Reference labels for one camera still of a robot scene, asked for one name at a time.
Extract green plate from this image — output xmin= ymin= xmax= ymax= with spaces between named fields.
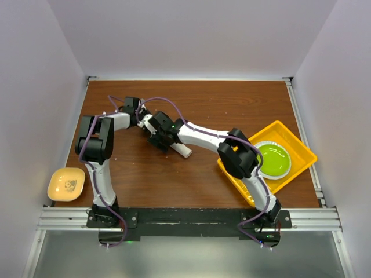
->
xmin=256 ymin=141 xmax=292 ymax=180

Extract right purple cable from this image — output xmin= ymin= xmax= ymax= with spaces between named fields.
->
xmin=136 ymin=97 xmax=275 ymax=250

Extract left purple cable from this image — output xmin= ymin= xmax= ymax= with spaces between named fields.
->
xmin=78 ymin=95 xmax=128 ymax=248

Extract tan wooden plate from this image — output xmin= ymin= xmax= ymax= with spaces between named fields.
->
xmin=47 ymin=167 xmax=85 ymax=202

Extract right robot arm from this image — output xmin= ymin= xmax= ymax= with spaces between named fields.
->
xmin=140 ymin=112 xmax=281 ymax=228

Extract white cloth napkin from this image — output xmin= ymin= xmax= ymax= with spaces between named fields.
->
xmin=170 ymin=143 xmax=192 ymax=158

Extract yellow plastic tray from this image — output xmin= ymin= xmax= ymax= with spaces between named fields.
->
xmin=217 ymin=120 xmax=317 ymax=208

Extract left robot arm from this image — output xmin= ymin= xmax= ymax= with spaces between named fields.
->
xmin=75 ymin=97 xmax=149 ymax=227

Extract purple cable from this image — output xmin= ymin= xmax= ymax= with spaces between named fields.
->
xmin=78 ymin=95 xmax=128 ymax=248
xmin=136 ymin=97 xmax=275 ymax=250

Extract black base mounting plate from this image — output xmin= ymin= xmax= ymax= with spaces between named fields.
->
xmin=86 ymin=208 xmax=292 ymax=247

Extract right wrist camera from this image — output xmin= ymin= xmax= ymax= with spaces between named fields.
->
xmin=137 ymin=114 xmax=156 ymax=133

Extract aluminium table frame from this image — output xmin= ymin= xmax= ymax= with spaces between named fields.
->
xmin=21 ymin=75 xmax=356 ymax=278

